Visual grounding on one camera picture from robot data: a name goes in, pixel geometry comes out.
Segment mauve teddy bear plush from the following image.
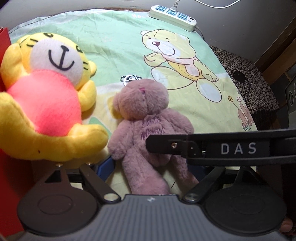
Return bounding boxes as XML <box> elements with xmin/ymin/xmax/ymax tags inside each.
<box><xmin>107</xmin><ymin>79</ymin><xmax>199</xmax><ymax>195</ymax></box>

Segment person right hand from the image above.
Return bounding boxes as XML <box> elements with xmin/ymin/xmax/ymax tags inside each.
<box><xmin>280</xmin><ymin>218</ymin><xmax>293</xmax><ymax>233</ymax></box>

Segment brown patterned cushion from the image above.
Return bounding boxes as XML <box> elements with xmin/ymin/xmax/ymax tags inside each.
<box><xmin>210</xmin><ymin>46</ymin><xmax>280</xmax><ymax>114</ymax></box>

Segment black speaker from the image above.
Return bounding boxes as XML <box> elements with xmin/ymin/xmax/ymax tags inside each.
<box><xmin>285</xmin><ymin>76</ymin><xmax>296</xmax><ymax>128</ymax></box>

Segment red cardboard box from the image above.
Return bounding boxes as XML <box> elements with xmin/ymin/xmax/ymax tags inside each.
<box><xmin>0</xmin><ymin>27</ymin><xmax>26</xmax><ymax>238</ymax></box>

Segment yellow tiger plush pink belly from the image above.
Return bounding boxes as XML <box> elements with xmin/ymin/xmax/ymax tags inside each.
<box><xmin>1</xmin><ymin>32</ymin><xmax>108</xmax><ymax>162</ymax></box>

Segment silver keyring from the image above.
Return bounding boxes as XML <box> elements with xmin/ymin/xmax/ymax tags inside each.
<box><xmin>120</xmin><ymin>74</ymin><xmax>142</xmax><ymax>86</ymax></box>

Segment green bear print bedsheet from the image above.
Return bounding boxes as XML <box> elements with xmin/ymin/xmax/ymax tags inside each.
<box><xmin>9</xmin><ymin>9</ymin><xmax>257</xmax><ymax>133</ymax></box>

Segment white blue power strip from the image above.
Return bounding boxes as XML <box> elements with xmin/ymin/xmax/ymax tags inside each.
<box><xmin>149</xmin><ymin>5</ymin><xmax>197</xmax><ymax>32</ymax></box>

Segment black cable on cushion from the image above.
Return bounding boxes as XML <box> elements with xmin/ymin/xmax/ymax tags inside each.
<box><xmin>230</xmin><ymin>68</ymin><xmax>255</xmax><ymax>95</ymax></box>

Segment wooden shelf frame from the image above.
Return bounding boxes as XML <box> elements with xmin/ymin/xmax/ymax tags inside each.
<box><xmin>255</xmin><ymin>19</ymin><xmax>295</xmax><ymax>85</ymax></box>

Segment white power cable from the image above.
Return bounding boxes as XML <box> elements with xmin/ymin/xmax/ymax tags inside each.
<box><xmin>171</xmin><ymin>0</ymin><xmax>242</xmax><ymax>11</ymax></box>

